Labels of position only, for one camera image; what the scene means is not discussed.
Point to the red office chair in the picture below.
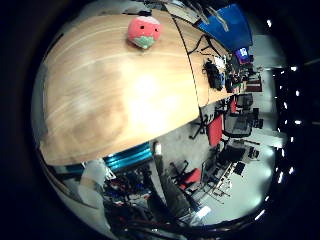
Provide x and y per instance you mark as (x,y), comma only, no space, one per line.
(215,130)

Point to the black office chair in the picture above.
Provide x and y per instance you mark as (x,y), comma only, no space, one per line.
(239,124)

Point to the glowing computer monitor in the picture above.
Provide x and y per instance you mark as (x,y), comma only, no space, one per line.
(242,53)

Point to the red strawberry plush toy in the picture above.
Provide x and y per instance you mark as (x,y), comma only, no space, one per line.
(144,30)

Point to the blue metal table frame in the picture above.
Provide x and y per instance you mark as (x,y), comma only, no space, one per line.
(130,157)

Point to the red swivel chair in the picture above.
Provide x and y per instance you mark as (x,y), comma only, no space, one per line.
(190,176)

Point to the black device on table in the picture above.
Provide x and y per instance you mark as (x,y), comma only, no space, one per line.
(214,74)

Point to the blue panel board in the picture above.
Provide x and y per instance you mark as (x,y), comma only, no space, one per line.
(230,28)

